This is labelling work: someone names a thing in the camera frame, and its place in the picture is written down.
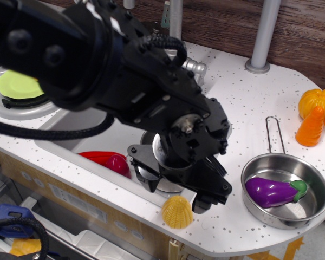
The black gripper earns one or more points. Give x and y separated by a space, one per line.
190 145

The yellow toy corn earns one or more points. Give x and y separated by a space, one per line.
177 212

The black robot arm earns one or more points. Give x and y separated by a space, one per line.
97 55

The steel pot in sink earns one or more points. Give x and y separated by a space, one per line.
165 184

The grey toy sink basin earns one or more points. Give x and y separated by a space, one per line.
69 133

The red toy pepper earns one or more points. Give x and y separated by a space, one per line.
112 160

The purple toy eggplant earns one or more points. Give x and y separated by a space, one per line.
268 193

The steel frying pan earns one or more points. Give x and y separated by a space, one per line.
281 167

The silver toy faucet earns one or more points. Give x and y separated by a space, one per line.
172 20

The orange toy carrot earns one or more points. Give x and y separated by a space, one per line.
310 130

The grey support pole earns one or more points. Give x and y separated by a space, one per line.
258 63

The orange toy pumpkin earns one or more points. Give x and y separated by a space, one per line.
309 100

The grey stove burner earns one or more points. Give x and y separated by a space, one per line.
26 113

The green toy plate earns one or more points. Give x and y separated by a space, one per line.
19 86

